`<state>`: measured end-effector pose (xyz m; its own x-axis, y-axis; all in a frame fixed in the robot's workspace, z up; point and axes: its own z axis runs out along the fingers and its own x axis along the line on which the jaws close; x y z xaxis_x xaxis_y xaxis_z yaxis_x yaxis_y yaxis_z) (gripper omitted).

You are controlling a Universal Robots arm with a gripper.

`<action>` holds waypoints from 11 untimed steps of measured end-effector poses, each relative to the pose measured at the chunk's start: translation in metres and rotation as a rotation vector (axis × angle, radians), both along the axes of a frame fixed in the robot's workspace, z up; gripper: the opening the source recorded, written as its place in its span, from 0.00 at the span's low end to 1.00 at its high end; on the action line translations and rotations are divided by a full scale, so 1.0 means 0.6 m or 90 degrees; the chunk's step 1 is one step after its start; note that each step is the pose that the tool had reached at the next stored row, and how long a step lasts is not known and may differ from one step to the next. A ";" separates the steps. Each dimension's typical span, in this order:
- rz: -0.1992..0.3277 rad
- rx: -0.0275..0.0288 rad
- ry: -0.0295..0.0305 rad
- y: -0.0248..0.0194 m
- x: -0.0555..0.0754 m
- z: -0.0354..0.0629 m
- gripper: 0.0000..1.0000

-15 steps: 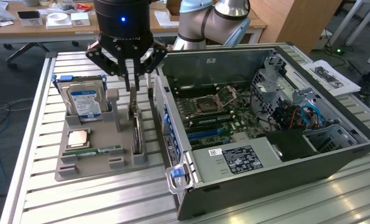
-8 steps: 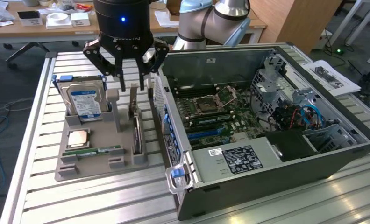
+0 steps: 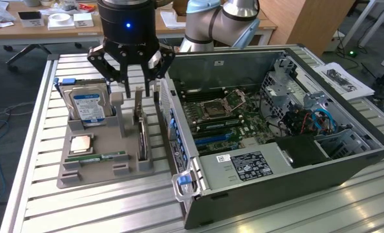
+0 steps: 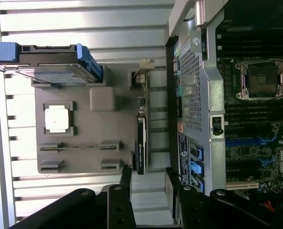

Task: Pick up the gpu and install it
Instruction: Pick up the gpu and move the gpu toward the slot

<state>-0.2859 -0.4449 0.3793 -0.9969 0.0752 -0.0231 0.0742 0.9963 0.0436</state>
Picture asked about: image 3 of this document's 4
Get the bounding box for black chair base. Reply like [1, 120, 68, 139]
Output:
[5, 43, 82, 71]

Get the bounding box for blue expansion slot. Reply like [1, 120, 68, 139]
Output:
[193, 132, 232, 146]

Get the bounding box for white box black top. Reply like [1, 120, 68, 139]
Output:
[17, 11, 45, 28]

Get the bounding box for printed paper stack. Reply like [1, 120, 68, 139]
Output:
[312, 62, 376, 101]

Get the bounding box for small metal disk bay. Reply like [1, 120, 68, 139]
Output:
[313, 128, 379, 160]

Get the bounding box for plain white box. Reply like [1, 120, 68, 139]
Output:
[72, 12, 94, 28]

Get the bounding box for metal socket cover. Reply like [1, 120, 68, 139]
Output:
[223, 88, 248, 110]

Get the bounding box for hard disk blue label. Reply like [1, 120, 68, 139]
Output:
[54, 77, 110, 127]

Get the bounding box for CPU socket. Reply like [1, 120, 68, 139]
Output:
[200, 98, 228, 120]

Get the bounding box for installed green RAM stick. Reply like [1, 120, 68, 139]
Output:
[194, 119, 244, 131]

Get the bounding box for silver CPU chip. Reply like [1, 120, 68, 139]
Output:
[68, 134, 94, 155]

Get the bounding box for wooden cabinet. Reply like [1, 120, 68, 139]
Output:
[268, 0, 356, 56]

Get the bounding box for wooden desk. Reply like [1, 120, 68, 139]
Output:
[0, 0, 279, 47]

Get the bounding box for blue data wire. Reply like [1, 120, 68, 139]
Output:
[311, 109, 339, 133]

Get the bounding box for blue card retainer strip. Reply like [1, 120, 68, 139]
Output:
[166, 106, 190, 168]

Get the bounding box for grey power supply unit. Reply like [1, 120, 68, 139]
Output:
[192, 142, 299, 190]

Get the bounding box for green motherboard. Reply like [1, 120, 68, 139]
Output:
[177, 86, 279, 157]

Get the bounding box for clear handle blue latch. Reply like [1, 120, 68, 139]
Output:
[170, 169, 201, 202]

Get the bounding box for loose green RAM stick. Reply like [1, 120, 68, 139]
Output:
[64, 150, 128, 163]

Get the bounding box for white tape roll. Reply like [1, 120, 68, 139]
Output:
[48, 13, 70, 24]

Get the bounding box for open black PC case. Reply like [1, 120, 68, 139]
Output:
[154, 43, 384, 230]

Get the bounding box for black power wire bundle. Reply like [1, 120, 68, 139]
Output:
[277, 110, 305, 135]

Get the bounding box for loose white paper sheets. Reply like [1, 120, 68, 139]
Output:
[158, 11, 188, 30]

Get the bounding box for flat white box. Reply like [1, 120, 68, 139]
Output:
[45, 20, 77, 32]

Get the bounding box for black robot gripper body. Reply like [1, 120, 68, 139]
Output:
[97, 0, 161, 67]

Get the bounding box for metal disk bay cage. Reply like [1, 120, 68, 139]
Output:
[259, 54, 312, 119]

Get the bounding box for black NVIDIA graphics card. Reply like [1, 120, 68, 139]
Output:
[132, 86, 150, 163]

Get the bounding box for grey parts rack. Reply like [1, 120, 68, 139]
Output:
[56, 85, 156, 189]

